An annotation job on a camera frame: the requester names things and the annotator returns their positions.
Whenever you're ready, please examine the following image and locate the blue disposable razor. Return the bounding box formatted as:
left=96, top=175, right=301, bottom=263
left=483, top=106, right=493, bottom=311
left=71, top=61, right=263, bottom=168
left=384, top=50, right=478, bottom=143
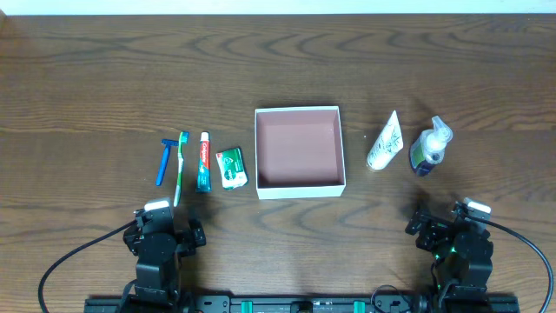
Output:
left=156, top=139, right=178, bottom=186

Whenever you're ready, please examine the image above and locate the white lotion tube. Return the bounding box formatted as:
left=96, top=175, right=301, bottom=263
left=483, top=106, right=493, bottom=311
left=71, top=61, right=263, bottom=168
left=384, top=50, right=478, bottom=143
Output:
left=367, top=110, right=403, bottom=170

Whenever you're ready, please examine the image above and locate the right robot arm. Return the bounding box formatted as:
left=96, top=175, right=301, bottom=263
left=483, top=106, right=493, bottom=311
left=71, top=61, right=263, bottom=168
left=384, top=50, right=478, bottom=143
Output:
left=406, top=197, right=493, bottom=308

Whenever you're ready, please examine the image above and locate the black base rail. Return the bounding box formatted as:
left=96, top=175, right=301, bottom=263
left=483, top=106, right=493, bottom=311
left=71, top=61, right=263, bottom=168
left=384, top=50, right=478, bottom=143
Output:
left=83, top=293, right=521, bottom=313

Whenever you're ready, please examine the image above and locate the green soap packet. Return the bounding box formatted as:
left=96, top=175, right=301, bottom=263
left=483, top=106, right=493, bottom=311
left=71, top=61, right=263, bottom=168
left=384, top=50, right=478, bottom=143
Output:
left=215, top=147, right=248, bottom=190

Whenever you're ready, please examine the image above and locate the white open cardboard box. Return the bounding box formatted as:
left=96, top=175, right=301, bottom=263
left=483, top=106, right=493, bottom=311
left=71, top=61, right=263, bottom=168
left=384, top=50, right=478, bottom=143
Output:
left=255, top=106, right=347, bottom=200

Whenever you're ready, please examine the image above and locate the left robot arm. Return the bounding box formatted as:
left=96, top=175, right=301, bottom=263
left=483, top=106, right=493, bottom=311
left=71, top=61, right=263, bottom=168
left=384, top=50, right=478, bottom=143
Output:
left=123, top=203, right=207, bottom=308

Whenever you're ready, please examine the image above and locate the Colgate toothpaste tube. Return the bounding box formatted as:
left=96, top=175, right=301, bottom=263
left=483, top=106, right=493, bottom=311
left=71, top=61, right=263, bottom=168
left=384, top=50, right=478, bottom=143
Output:
left=196, top=131, right=212, bottom=193

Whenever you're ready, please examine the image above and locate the green white toothbrush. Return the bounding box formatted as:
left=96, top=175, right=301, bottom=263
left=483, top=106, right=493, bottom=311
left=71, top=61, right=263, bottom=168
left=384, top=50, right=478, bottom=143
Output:
left=173, top=131, right=189, bottom=207

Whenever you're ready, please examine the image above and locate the clear pump sanitizer bottle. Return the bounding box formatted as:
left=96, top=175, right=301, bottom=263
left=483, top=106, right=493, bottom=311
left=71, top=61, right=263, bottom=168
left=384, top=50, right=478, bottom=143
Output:
left=408, top=116, right=453, bottom=176

